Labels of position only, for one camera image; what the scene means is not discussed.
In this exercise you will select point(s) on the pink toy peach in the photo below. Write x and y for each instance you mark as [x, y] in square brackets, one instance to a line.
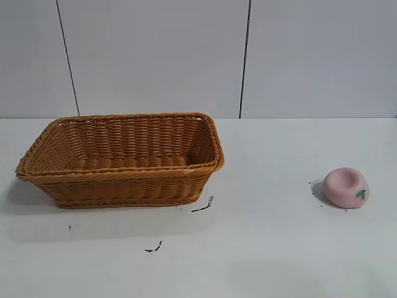
[342, 186]

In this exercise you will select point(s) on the brown woven wicker basket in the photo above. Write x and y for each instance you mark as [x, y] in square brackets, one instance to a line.
[124, 186]

